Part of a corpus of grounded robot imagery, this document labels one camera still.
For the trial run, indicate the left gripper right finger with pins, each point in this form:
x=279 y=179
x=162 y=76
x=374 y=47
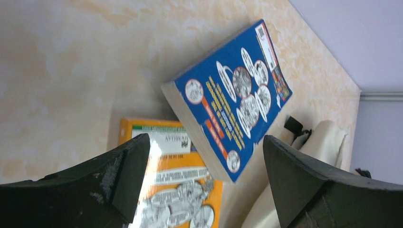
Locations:
x=309 y=193

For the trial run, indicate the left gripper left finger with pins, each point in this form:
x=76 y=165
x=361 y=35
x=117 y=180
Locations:
x=102 y=192

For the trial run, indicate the cream canvas student bag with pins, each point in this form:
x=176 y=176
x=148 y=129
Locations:
x=323 y=143

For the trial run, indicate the orange book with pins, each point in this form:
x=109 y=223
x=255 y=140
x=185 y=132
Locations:
x=178 y=190

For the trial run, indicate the blue white book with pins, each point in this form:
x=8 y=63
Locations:
x=229 y=99

